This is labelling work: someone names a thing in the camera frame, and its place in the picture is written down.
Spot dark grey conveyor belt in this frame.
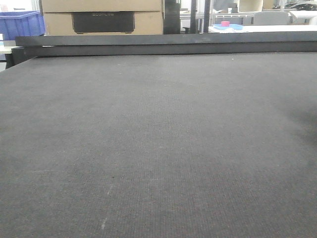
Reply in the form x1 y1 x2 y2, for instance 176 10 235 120
0 52 317 238

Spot lower cardboard box black label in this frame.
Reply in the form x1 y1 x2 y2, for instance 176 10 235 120
43 10 164 36

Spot upper cardboard box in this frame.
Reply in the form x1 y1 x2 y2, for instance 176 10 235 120
42 0 163 12

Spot white background table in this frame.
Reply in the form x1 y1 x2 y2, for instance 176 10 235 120
209 25 317 33

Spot blue plastic crate background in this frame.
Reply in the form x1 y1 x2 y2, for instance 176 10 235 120
0 11 46 41

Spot black vertical post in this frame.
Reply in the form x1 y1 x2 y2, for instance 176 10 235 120
163 0 180 35

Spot black conveyor side rail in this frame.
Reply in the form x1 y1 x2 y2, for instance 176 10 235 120
12 31 317 64

